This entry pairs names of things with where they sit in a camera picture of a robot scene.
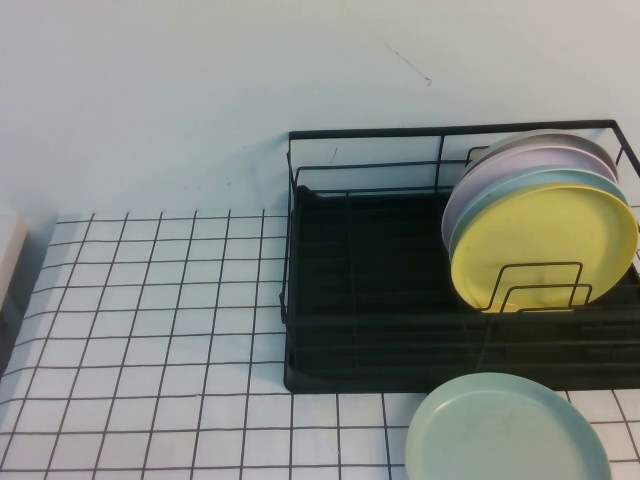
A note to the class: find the yellow plate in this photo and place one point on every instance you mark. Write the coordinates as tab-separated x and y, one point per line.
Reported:
545	235

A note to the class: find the lilac plate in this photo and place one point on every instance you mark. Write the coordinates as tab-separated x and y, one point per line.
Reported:
480	172

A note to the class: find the pale green plate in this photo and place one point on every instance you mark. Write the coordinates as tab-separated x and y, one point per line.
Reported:
500	430
500	186

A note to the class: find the grey plate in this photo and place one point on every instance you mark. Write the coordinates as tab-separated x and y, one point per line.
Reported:
550	136

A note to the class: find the white black-grid tablecloth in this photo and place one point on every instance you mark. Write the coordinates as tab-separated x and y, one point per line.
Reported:
150	350

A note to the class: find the white side board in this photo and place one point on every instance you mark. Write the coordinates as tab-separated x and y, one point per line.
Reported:
12	250

